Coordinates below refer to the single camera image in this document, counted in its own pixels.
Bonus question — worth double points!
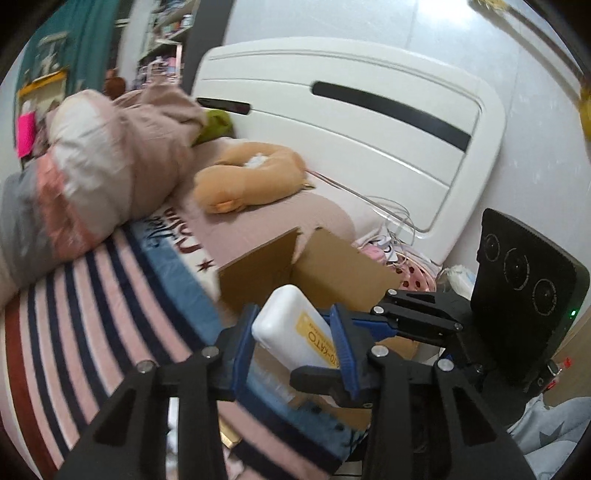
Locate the pink bed sheet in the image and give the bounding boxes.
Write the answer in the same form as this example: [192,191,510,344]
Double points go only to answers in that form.
[185,136,370,278]

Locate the bright pink paper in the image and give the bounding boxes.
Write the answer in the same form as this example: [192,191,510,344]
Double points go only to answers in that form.
[16,111,37,158]

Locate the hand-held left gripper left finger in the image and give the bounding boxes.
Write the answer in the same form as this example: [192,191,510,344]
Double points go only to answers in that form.
[53,304,262,480]

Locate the orange plush toy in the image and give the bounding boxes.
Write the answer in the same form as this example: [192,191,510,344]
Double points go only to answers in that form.
[193,142,318,214]

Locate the brown plush toy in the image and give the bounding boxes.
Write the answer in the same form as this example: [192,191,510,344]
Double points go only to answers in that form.
[103,69,126,99]

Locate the white plastic bag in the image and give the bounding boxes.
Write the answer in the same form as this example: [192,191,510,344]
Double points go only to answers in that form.
[436,264,479,297]

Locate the cluttered shelf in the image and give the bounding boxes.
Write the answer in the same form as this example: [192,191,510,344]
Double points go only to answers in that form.
[136,0,200,89]

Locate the green plush toy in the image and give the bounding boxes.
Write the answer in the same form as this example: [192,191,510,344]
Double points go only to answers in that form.
[194,108,235,147]

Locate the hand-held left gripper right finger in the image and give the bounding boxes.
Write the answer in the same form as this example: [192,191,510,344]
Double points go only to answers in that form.
[329,302,539,480]

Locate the pink white grey quilt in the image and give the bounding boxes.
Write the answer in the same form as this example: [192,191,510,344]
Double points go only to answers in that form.
[0,88,139,308]

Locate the striped printed blanket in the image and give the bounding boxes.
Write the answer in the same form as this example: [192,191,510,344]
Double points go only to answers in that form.
[0,203,370,480]

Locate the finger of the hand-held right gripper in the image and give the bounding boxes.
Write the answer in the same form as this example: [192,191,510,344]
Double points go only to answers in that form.
[290,366,371,409]
[323,288,472,345]

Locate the white cables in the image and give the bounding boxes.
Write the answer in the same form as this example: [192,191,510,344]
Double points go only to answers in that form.
[305,168,444,271]

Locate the pink perforated basket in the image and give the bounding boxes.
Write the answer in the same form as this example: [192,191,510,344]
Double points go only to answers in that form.
[360,244,440,297]

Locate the white bottle yellow label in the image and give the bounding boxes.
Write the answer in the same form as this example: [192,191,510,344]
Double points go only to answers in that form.
[252,285,343,371]

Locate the beige cloth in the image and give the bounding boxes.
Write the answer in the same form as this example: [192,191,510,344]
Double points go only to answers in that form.
[111,85,209,220]

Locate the white bed headboard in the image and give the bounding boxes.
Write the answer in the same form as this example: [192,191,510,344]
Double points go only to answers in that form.
[191,44,507,271]

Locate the grey star print cloth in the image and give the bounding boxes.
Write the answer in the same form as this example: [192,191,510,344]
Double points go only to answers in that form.
[508,394,591,480]

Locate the brown cardboard box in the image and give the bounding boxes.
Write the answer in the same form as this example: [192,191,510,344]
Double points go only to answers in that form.
[217,226,422,430]

